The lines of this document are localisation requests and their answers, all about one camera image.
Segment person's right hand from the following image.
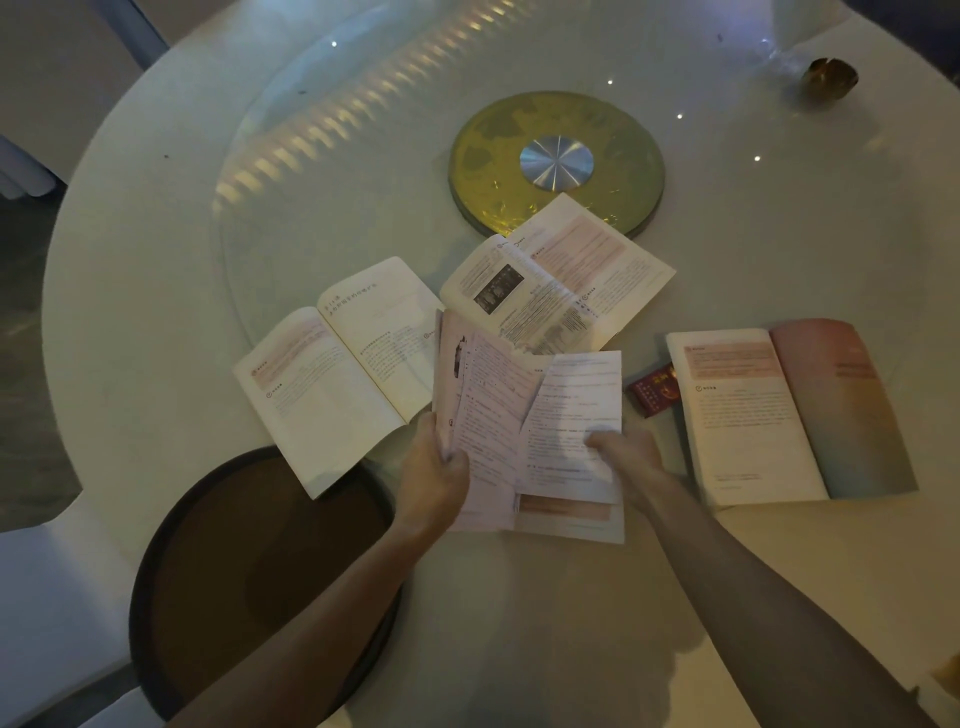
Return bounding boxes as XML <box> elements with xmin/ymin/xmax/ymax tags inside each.
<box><xmin>583</xmin><ymin>427</ymin><xmax>669</xmax><ymax>519</ymax></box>

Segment person's left hand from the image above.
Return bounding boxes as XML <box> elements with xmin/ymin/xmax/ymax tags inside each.
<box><xmin>392</xmin><ymin>410</ymin><xmax>472</xmax><ymax>535</ymax></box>

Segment book with fanned pages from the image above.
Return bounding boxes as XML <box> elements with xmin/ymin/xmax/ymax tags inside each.
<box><xmin>431</xmin><ymin>309</ymin><xmax>627</xmax><ymax>546</ymax></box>

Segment person's right forearm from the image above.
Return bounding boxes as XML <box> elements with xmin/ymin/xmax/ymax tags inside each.
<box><xmin>636</xmin><ymin>480</ymin><xmax>942</xmax><ymax>728</ymax></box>

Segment person's left forearm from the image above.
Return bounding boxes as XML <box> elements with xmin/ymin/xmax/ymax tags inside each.
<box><xmin>166</xmin><ymin>519</ymin><xmax>451</xmax><ymax>728</ymax></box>

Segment small red box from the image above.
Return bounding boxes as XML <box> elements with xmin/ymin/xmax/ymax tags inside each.
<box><xmin>626</xmin><ymin>363</ymin><xmax>682</xmax><ymax>419</ymax></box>

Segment open white text book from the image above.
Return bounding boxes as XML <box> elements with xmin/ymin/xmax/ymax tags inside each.
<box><xmin>232</xmin><ymin>256</ymin><xmax>446</xmax><ymax>501</ymax></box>

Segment open book with dark photo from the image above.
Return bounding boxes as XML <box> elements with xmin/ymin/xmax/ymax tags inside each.
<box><xmin>438</xmin><ymin>192</ymin><xmax>677</xmax><ymax>358</ymax></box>

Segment open book with pink page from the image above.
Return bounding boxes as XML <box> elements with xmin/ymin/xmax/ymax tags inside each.
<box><xmin>665</xmin><ymin>318</ymin><xmax>921</xmax><ymax>512</ymax></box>

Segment round dark brown stool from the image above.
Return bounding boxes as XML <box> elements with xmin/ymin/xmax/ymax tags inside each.
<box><xmin>128</xmin><ymin>445</ymin><xmax>407</xmax><ymax>726</ymax></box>

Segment gold round turntable base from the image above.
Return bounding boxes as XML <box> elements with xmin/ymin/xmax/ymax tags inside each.
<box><xmin>448</xmin><ymin>91</ymin><xmax>666</xmax><ymax>240</ymax></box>

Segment round glass turntable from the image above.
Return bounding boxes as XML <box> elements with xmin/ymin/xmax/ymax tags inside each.
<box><xmin>216</xmin><ymin>0</ymin><xmax>901</xmax><ymax>489</ymax></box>

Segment white chair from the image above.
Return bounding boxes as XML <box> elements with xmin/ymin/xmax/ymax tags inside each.
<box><xmin>0</xmin><ymin>501</ymin><xmax>165</xmax><ymax>728</ymax></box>
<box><xmin>0</xmin><ymin>132</ymin><xmax>69</xmax><ymax>202</ymax></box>

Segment small brass bowl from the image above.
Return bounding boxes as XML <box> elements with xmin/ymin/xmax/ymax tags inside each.
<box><xmin>800</xmin><ymin>55</ymin><xmax>861</xmax><ymax>103</ymax></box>

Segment clear glass vessel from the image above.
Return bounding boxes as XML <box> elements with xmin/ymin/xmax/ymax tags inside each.
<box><xmin>753</xmin><ymin>0</ymin><xmax>853</xmax><ymax>80</ymax></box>

